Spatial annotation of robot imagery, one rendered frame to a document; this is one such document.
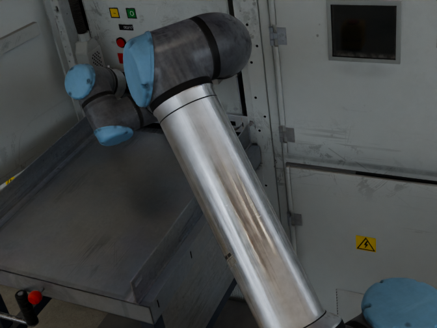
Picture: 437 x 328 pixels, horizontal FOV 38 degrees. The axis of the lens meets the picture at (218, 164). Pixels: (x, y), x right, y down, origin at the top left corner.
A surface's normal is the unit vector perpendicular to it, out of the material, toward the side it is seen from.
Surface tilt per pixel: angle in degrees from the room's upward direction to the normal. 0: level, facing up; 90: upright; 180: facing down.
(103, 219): 0
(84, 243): 0
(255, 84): 90
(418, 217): 90
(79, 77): 56
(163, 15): 90
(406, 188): 90
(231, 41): 72
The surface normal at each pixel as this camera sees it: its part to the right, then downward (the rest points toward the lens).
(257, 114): -0.40, 0.55
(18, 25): 0.81, 0.22
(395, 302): -0.07, -0.86
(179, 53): 0.34, -0.23
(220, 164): 0.07, -0.15
